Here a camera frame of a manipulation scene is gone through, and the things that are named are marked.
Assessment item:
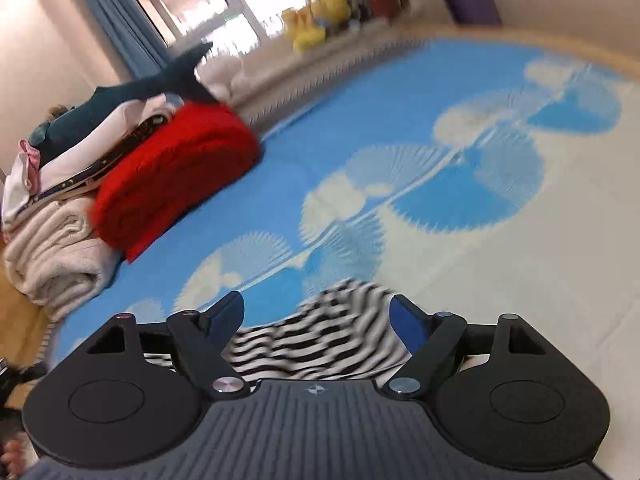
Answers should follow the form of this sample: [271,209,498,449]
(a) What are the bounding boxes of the blue curtain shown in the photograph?
[85,0,172,78]

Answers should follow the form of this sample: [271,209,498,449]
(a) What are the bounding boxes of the blue and cream bed sheet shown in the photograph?
[52,39,639,479]

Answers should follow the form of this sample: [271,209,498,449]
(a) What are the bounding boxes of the red knitted garment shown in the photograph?
[90,102,262,262]

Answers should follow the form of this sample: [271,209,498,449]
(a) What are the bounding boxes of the white plush toy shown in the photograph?
[195,54,252,103]

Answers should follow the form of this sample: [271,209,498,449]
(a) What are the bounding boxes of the yellow plush toy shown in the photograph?
[281,0,352,52]

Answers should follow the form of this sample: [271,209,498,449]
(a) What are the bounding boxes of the purple box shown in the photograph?
[444,0,502,26]

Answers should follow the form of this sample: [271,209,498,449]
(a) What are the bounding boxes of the black white striped sweater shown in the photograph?
[142,277,426,382]

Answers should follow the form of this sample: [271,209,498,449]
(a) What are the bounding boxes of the beige folded blanket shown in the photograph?
[3,196,120,322]

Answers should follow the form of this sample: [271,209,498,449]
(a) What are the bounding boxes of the wooden bed frame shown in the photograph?
[395,20,639,80]

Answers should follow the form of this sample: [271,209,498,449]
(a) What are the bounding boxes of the dark teal shark plush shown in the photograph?
[28,42,218,166]

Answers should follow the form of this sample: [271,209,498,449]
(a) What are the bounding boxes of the pink white folded clothes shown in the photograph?
[1,94,183,231]

